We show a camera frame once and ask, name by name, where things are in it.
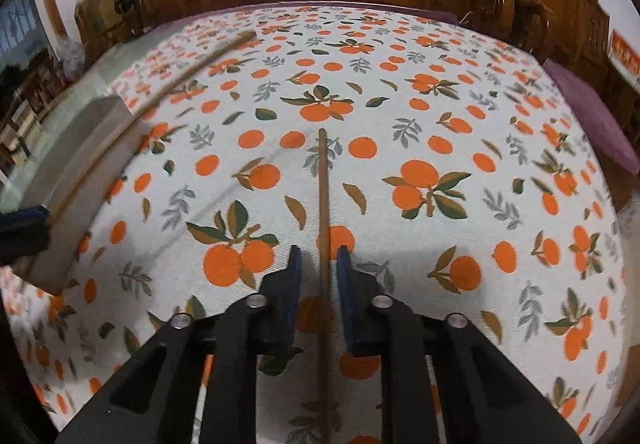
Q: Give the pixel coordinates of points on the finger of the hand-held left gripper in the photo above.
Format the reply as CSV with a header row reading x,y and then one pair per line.
x,y
20,214
22,244

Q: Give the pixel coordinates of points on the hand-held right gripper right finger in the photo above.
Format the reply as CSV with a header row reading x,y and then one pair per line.
x,y
345,294

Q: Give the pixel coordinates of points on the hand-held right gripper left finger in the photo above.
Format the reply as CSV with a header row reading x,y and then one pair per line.
x,y
292,289

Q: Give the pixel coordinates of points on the metal tray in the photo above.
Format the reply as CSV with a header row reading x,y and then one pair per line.
x,y
75,158

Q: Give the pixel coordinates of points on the brown wooden chopstick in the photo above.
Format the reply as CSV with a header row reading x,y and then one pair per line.
x,y
324,204

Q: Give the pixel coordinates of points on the light bamboo chopstick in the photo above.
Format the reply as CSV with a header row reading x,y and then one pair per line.
x,y
150,98

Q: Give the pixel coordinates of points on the orange fruit print tablecloth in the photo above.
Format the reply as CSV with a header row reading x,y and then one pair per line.
x,y
400,73

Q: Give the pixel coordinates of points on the long purple seat cushion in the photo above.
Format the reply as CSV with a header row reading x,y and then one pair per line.
x,y
400,8

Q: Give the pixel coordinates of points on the wooden side cabinet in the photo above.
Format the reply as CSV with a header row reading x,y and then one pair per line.
x,y
625,98

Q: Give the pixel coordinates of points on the red box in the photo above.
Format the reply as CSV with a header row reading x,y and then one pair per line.
x,y
625,54

